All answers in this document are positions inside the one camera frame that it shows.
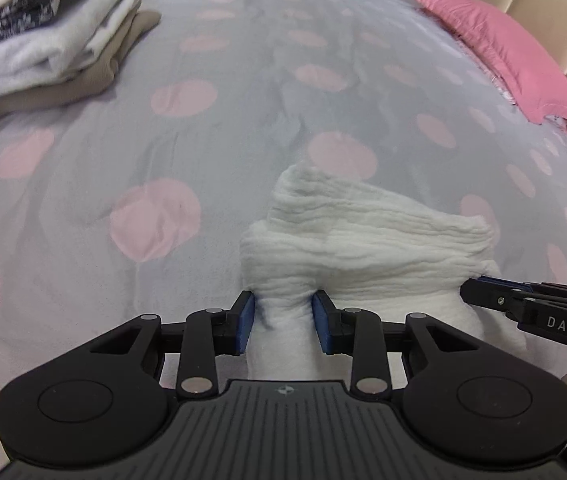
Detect white crinkled skirt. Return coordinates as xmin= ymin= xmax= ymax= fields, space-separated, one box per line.
xmin=240 ymin=165 xmax=526 ymax=380

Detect folded clothes stack with khaki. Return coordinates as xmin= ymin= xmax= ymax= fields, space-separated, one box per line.
xmin=0 ymin=0 xmax=161 ymax=118

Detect grey pink-dotted bed sheet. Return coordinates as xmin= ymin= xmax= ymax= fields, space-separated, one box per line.
xmin=0 ymin=0 xmax=567 ymax=468

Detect pink pillow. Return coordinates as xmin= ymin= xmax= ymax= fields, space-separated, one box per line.
xmin=416 ymin=0 xmax=567 ymax=124

